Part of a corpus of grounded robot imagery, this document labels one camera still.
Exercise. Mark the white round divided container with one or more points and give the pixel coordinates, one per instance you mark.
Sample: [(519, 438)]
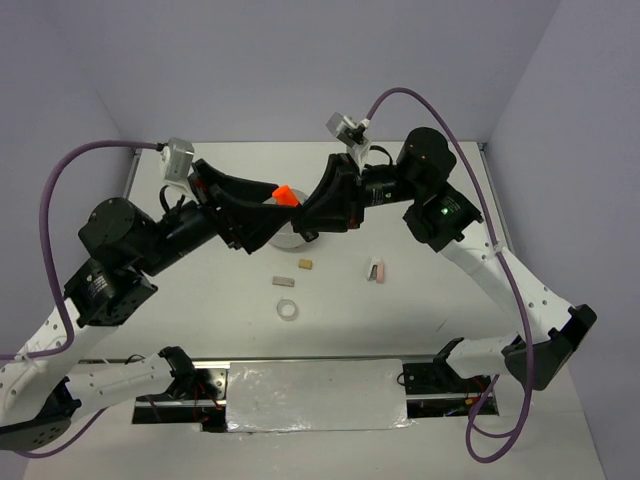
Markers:
[(286, 238)]

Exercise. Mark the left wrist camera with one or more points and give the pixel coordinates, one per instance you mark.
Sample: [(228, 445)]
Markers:
[(176, 160)]

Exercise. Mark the clear tape roll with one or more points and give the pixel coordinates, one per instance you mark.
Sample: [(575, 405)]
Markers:
[(287, 309)]

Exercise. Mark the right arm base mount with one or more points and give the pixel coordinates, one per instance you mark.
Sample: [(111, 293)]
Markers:
[(434, 390)]

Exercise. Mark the grey eraser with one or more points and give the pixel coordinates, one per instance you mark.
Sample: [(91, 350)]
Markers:
[(283, 281)]

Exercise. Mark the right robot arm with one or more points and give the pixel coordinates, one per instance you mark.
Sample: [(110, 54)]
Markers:
[(549, 328)]

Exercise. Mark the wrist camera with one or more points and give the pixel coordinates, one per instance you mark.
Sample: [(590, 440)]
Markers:
[(353, 135), (176, 160)]

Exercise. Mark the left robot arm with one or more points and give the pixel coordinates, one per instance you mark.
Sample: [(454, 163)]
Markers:
[(40, 395)]

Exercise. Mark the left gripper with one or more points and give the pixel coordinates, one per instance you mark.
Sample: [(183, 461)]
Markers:
[(251, 223)]

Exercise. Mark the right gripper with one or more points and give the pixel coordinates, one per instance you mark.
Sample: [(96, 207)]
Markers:
[(334, 213)]

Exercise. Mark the orange marker cap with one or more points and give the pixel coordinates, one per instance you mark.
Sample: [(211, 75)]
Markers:
[(285, 196)]

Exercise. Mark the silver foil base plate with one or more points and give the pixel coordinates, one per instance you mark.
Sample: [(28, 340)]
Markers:
[(309, 396)]

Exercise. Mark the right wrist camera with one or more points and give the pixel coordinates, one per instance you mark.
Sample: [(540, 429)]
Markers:
[(353, 135)]

